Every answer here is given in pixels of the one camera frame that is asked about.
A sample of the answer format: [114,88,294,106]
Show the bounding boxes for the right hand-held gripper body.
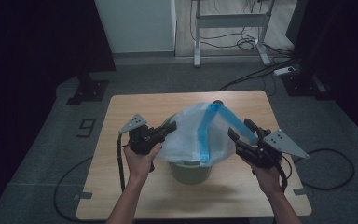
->
[236,127,310,170]

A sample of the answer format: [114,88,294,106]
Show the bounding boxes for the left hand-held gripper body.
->
[118,113,166,156]

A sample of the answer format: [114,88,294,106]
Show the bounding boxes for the white bag with blue band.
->
[157,102,259,167]

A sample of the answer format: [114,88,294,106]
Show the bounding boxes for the green plastic bin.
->
[160,113,213,186]

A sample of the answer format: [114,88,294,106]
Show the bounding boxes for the person's left hand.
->
[123,142,163,185]

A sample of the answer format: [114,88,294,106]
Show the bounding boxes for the person's right hand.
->
[241,155,285,195]

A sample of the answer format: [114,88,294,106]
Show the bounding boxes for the grey tape piece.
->
[73,191,93,201]
[293,187,314,196]

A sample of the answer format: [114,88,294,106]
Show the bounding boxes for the white power strip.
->
[273,65,296,77]

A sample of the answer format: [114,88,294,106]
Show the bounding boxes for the black stand base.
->
[65,73,110,106]
[281,73,334,101]

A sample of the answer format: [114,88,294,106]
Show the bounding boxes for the white cabinet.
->
[93,0,177,54]

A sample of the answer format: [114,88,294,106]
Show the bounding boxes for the dark curtain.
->
[0,0,117,224]
[285,0,358,150]

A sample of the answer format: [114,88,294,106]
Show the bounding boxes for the right hand-held gripper cable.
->
[274,153,293,192]

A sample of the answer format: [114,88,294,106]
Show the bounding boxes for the tangle of black cables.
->
[189,0,296,92]

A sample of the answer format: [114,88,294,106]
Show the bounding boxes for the black floor cable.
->
[53,156,93,223]
[293,148,355,191]

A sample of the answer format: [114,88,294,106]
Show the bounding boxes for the white metal desk frame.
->
[190,0,276,68]

